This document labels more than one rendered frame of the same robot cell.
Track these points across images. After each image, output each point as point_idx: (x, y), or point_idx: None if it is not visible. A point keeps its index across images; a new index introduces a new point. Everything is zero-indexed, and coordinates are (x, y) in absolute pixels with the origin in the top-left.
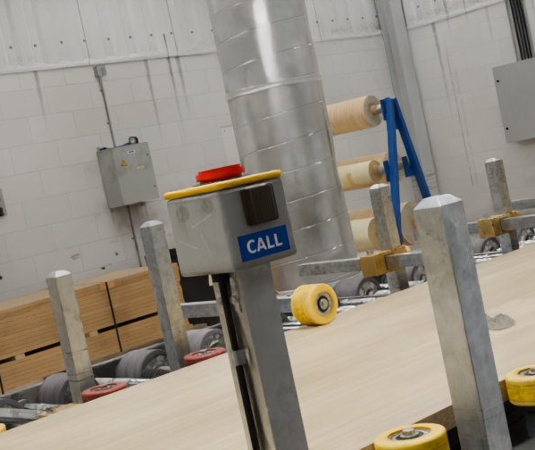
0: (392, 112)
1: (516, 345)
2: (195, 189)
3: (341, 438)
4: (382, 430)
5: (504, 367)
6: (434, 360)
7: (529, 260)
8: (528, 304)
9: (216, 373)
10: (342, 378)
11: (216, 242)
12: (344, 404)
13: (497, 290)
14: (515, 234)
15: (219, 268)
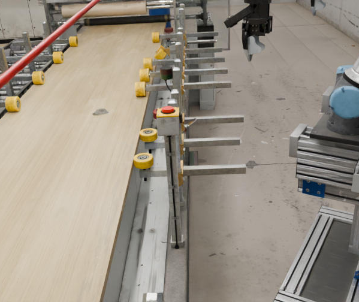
0: None
1: (122, 120)
2: (169, 115)
3: (120, 160)
4: (129, 156)
5: (132, 130)
6: (101, 127)
7: (63, 77)
8: (99, 102)
9: (9, 138)
10: (77, 137)
11: (175, 128)
12: (97, 148)
13: (74, 94)
14: (33, 61)
15: (174, 134)
